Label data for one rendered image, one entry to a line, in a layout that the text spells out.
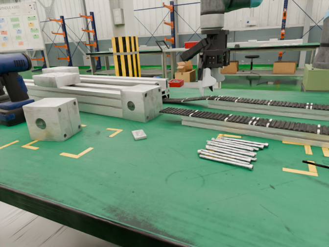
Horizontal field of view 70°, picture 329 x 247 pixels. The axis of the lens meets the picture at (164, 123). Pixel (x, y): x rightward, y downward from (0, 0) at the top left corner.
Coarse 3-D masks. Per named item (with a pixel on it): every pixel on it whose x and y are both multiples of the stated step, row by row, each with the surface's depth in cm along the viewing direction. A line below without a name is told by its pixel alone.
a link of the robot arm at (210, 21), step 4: (200, 16) 74; (204, 16) 72; (208, 16) 71; (212, 16) 71; (216, 16) 71; (220, 16) 72; (200, 20) 75; (204, 20) 73; (208, 20) 72; (212, 20) 71; (216, 20) 72; (220, 20) 72; (200, 24) 75; (204, 24) 73; (208, 24) 72; (212, 24) 72; (216, 24) 72; (220, 24) 72; (200, 28) 76; (204, 28) 74; (208, 28) 73; (212, 28) 73; (216, 28) 73; (220, 28) 74
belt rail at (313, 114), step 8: (208, 104) 83; (216, 104) 82; (224, 104) 79; (232, 104) 78; (240, 104) 76; (248, 104) 75; (256, 104) 74; (256, 112) 74; (264, 112) 73; (272, 112) 72; (280, 112) 70; (288, 112) 70; (296, 112) 69; (304, 112) 67; (312, 112) 66; (320, 112) 65; (328, 112) 64; (328, 120) 64
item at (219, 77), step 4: (212, 68) 83; (216, 68) 82; (212, 72) 84; (216, 72) 83; (212, 76) 84; (216, 76) 84; (220, 76) 83; (224, 76) 82; (216, 80) 85; (220, 80) 84; (212, 88) 86
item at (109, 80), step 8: (80, 80) 112; (88, 80) 108; (96, 80) 105; (104, 80) 103; (112, 80) 100; (120, 80) 98; (128, 80) 97; (136, 80) 96; (144, 80) 100; (152, 80) 98; (160, 80) 96; (168, 80) 96; (168, 88) 97; (168, 96) 99
